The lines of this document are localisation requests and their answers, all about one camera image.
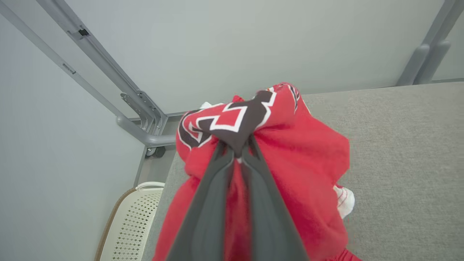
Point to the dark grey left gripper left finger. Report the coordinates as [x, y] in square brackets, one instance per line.
[206, 217]

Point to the grey partition post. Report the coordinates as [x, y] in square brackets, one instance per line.
[433, 61]
[413, 65]

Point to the grey partition corner frame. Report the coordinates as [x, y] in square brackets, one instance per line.
[137, 132]

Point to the red Bulls 23 jersey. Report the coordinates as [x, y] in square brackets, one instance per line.
[304, 163]

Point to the white perforated laundry basket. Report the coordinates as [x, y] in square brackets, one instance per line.
[130, 224]

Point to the black caster wheel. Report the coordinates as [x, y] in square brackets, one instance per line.
[157, 151]

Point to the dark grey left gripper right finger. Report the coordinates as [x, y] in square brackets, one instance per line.
[270, 224]

